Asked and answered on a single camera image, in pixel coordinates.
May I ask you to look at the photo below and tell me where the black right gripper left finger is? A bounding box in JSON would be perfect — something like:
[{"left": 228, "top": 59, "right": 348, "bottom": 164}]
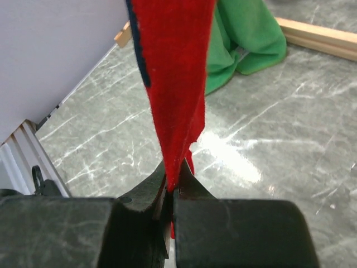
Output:
[{"left": 1, "top": 165, "right": 170, "bottom": 267}]

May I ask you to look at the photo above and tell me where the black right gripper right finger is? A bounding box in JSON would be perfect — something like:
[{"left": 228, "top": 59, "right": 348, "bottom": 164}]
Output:
[{"left": 173, "top": 161, "right": 320, "bottom": 267}]

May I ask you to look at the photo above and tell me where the red fleece sock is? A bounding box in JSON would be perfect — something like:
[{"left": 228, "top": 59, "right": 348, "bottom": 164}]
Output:
[{"left": 125, "top": 0, "right": 217, "bottom": 241}]

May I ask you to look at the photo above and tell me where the green fleece sock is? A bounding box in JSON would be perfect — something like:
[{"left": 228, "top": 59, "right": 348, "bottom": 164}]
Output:
[{"left": 205, "top": 0, "right": 287, "bottom": 94}]

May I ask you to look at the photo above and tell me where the aluminium rail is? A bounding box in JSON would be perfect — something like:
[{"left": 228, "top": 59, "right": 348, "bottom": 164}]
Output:
[{"left": 1, "top": 121, "right": 71, "bottom": 197}]

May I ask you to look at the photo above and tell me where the wooden clothes rack frame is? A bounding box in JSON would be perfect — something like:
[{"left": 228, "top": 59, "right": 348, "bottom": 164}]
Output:
[{"left": 115, "top": 18, "right": 356, "bottom": 67}]

